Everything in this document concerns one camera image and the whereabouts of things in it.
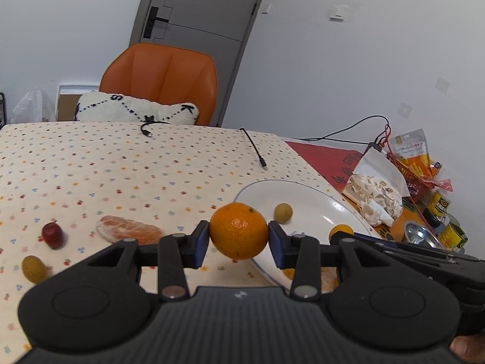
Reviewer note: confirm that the white plate with blue rim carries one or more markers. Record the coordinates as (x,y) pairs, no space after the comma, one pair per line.
(310,204)

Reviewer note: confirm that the large orange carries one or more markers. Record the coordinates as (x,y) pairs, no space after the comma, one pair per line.
(289,273)
(238,231)

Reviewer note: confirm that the small kumquat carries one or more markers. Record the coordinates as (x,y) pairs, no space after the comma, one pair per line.
(340,230)

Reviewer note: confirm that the orange chair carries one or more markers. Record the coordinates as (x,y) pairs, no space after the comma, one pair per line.
(159,72)

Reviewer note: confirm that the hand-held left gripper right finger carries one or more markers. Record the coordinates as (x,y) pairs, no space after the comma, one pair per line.
(276,247)

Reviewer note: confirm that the red paper sheet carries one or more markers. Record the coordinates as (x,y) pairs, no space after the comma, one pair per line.
(329,163)

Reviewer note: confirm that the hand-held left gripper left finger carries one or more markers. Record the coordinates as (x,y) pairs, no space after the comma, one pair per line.
(201,244)

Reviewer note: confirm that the brownish green round fruit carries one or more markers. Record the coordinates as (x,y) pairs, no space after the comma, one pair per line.
(34,269)
(284,212)

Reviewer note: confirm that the white bag of nougat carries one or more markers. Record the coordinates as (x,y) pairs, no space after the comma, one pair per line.
(375,187)

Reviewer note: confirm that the white cushion with black letters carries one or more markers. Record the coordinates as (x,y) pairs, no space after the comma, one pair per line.
(113,108)

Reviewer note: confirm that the peeled pomelo segment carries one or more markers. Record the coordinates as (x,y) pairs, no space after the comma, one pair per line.
(329,280)
(129,230)

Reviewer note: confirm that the white wall socket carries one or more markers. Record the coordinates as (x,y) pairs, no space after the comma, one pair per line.
(442,84)
(405,110)

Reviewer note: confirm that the person's right hand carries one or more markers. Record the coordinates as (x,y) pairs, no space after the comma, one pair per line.
(468,349)

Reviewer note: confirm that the white wall device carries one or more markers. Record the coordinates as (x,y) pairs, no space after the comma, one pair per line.
(341,12)

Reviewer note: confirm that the steel bowl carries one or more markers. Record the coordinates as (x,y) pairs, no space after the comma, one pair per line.
(420,234)

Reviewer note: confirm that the white wall switch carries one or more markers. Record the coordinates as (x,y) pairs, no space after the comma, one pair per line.
(266,7)

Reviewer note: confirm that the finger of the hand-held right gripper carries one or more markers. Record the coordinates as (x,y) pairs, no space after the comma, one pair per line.
(373,241)

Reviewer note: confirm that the grey door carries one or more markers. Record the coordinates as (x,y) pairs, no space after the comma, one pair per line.
(204,3)

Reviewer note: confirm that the orange snack pouch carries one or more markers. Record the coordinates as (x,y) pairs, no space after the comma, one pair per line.
(413,151)

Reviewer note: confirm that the floral tablecloth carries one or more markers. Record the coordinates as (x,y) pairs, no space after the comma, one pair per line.
(94,167)

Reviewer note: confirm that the white framed cork board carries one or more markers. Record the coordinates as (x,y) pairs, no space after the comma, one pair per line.
(70,100)

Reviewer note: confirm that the clear plastic bag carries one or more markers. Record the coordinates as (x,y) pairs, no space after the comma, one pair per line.
(28,105)

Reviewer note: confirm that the small red fruit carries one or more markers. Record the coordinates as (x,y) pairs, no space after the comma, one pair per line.
(52,235)

